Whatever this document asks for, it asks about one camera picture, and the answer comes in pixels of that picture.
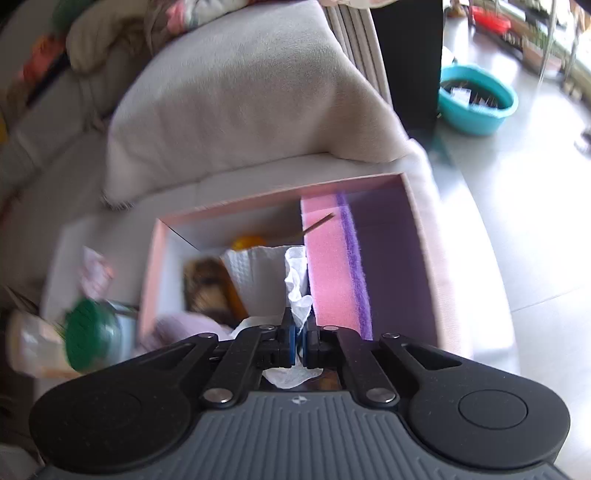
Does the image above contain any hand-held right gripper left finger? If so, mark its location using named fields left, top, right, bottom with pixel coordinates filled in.
left=137, top=308, right=297, bottom=409

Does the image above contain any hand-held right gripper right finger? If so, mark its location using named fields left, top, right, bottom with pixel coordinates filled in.
left=302, top=314, right=462, bottom=409

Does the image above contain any white tissue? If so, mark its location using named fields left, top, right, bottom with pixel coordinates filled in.
left=263, top=247, right=324, bottom=388

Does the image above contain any white embossed paper towel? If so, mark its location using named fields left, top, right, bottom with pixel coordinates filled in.
left=221, top=246, right=296, bottom=324

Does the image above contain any purple pink heart sponge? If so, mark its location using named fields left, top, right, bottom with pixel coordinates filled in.
left=300, top=190, right=430, bottom=344

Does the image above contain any brown furry tail keychain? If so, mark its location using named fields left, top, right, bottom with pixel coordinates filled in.
left=184, top=257, right=245, bottom=324

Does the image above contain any pale pink cloth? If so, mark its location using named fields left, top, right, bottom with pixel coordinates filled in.
left=154, top=311, right=232, bottom=352

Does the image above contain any pink cardboard box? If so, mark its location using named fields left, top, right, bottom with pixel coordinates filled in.
left=137, top=172, right=469, bottom=370

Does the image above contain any clear plastic jar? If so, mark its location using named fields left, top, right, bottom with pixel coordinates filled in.
left=7, top=307, right=70, bottom=376

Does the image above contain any green lid jar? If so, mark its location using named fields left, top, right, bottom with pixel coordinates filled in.
left=65, top=298, right=139, bottom=374

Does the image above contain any pink white crumpled packet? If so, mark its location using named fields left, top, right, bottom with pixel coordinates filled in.
left=78, top=247, right=114, bottom=294

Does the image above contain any teal plastic basin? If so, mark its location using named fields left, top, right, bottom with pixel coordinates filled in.
left=438, top=65, right=519, bottom=137

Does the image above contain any beige curtain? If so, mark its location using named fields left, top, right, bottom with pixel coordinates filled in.
left=323, top=4, right=393, bottom=107

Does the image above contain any pink floral quilt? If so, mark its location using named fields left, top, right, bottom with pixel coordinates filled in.
left=143, top=0, right=305, bottom=51

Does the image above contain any cream pillow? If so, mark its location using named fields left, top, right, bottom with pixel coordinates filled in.
left=66, top=4, right=153, bottom=75

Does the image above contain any red plastic basin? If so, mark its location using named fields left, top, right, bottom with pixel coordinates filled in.
left=471, top=6, right=513, bottom=33

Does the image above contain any pink orange toy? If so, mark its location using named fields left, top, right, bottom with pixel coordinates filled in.
left=21, top=37, right=70, bottom=88

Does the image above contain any metal shoe rack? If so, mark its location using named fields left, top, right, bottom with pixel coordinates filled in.
left=508, top=0, right=591, bottom=88

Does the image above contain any green cushion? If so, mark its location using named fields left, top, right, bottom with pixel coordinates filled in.
left=53, top=0, right=88, bottom=28

